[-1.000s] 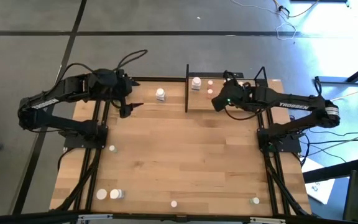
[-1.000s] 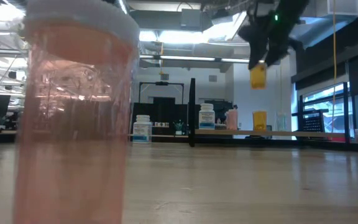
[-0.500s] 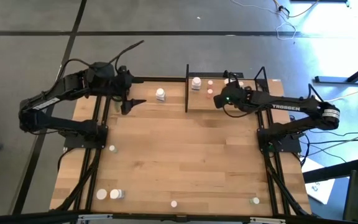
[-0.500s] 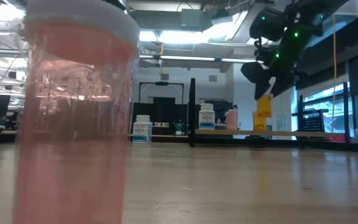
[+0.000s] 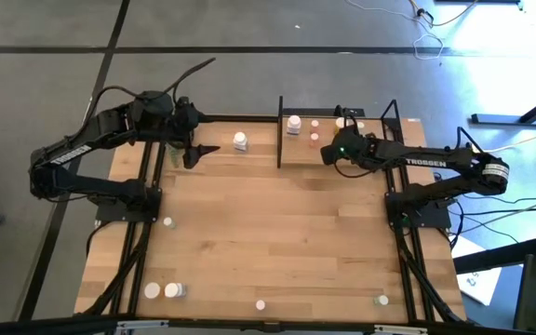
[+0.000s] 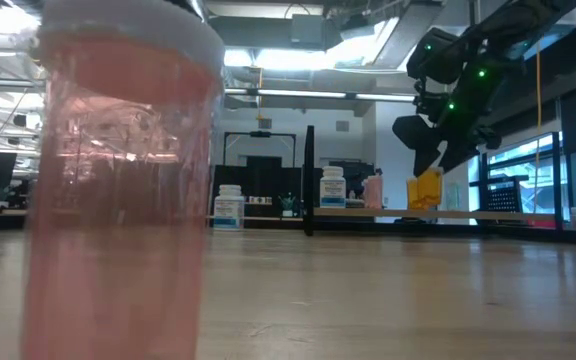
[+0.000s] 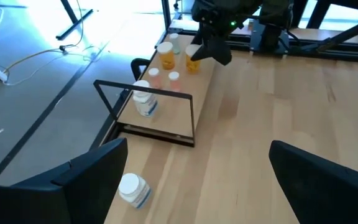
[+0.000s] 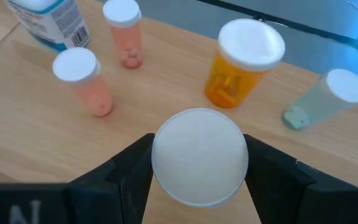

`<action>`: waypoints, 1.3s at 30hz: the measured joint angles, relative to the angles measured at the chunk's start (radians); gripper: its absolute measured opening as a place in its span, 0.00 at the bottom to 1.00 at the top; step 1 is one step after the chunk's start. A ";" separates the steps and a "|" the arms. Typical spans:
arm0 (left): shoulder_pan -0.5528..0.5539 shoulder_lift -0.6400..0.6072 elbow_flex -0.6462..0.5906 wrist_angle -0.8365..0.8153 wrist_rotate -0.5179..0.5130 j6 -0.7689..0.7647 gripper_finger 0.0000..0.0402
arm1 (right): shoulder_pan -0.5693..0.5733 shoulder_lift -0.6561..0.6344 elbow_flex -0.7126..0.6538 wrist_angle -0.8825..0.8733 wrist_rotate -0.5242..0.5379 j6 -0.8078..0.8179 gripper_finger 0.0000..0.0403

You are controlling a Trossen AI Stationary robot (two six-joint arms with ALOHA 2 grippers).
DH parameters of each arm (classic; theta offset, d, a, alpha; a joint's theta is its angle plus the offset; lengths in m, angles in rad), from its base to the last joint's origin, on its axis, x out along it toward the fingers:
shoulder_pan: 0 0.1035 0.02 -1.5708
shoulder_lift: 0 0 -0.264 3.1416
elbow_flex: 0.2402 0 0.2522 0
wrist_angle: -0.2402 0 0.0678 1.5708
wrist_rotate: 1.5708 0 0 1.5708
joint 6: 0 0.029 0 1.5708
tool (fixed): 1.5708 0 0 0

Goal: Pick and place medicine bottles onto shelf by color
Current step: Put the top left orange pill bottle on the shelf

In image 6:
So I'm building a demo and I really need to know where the wooden shelf with black frame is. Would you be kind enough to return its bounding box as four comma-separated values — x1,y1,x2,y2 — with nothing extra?
303,124,564,237

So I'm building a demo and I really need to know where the ceiling light strip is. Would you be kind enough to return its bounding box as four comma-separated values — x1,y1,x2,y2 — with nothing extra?
224,88,417,104

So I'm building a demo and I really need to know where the small pink pill bottle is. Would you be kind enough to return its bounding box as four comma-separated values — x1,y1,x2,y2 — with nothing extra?
364,174,384,210

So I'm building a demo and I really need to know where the pink pill bottle white cap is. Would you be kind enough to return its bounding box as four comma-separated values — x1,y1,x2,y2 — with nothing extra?
20,0,227,360

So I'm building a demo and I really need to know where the white melatonin bottle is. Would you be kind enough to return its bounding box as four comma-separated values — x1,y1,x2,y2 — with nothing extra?
213,183,246,232
319,165,348,209

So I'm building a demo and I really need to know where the grey ceiling box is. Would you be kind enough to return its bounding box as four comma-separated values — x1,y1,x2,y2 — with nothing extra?
290,13,327,50

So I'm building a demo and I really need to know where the small green pill bottle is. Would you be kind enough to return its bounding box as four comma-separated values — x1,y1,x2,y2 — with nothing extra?
442,182,462,212

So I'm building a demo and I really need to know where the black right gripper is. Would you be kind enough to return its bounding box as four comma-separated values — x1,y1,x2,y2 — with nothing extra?
391,53,525,178

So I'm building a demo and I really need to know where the black table rail frame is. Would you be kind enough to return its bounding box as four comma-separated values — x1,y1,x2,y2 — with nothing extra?
272,218,576,247

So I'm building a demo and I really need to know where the black background rig frame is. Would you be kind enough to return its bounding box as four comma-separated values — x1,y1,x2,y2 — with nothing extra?
223,130,298,169

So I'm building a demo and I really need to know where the black perforated rack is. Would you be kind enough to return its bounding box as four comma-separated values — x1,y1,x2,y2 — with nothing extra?
469,174,531,214

